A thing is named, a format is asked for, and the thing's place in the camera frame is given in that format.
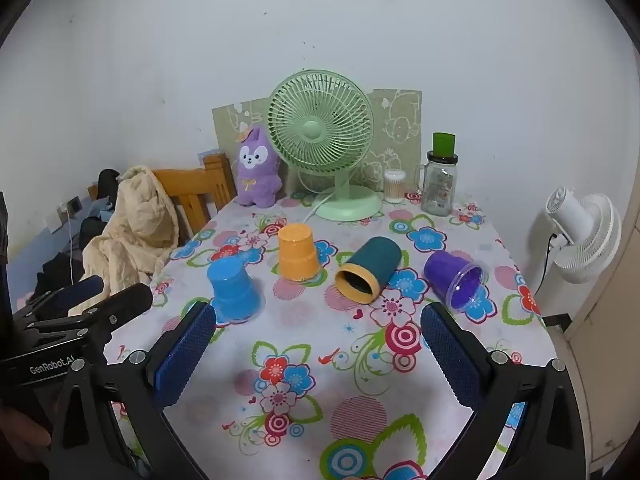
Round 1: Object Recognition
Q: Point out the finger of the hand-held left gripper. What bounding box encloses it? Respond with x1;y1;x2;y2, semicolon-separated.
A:
12;275;106;327
75;283;154;346

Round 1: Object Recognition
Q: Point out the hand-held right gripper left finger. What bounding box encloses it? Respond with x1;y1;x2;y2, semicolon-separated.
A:
48;301;217;480

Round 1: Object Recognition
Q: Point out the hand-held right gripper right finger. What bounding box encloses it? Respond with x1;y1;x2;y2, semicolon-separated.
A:
421;303;587;480

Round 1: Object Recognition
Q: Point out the purple plastic cup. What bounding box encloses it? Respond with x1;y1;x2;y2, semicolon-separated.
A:
424;251;489;311

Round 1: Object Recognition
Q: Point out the teal cup with yellow rim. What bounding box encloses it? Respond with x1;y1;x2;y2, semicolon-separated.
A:
334;237;403;306

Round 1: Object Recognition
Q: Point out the blue plastic cup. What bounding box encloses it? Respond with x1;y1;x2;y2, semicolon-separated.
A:
207;258;263;324

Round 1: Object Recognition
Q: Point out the orange plastic cup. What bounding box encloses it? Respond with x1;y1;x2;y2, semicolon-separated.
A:
277;223;320;282

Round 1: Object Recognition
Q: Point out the person's left hand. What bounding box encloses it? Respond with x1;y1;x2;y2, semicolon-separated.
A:
0;406;52;462

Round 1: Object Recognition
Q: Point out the dark clothes pile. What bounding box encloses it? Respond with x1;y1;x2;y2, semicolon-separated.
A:
34;252;87;307

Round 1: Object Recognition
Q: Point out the blue bed sheet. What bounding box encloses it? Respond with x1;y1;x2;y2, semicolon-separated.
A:
7;195;121;312

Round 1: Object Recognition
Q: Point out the beige blanket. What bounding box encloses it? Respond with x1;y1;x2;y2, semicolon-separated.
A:
67;165;181;317

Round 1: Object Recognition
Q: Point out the floral tablecloth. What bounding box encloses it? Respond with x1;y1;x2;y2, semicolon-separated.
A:
104;191;554;480

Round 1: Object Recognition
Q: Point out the wooden chair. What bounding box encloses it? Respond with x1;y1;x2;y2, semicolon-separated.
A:
87;154;239;242

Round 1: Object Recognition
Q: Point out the beige wooden cabinet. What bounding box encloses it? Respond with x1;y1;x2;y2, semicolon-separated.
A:
564;195;640;480

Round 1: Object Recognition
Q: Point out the glass jar with green lid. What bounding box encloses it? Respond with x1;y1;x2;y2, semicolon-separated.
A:
416;132;460;218

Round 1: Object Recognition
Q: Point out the cotton swab container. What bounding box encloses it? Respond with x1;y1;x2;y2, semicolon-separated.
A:
383;169;407;205

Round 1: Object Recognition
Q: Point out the white standing fan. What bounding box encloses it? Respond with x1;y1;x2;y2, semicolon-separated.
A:
530;187;623;296

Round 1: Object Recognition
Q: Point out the purple plush toy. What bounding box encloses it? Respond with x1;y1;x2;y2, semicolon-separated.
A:
235;127;282;208

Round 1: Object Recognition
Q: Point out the green desk fan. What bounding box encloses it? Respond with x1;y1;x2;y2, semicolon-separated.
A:
266;70;384;222

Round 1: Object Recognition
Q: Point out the white charging cable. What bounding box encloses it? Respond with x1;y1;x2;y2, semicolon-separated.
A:
59;204;77;288

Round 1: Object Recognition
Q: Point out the black standing fan cable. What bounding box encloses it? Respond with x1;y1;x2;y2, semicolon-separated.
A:
541;232;559;292

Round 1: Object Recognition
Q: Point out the white fan cable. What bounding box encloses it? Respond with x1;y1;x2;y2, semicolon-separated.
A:
302;192;334;222

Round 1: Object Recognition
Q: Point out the green cartoon wall board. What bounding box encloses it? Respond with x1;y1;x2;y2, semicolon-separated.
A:
212;88;423;197

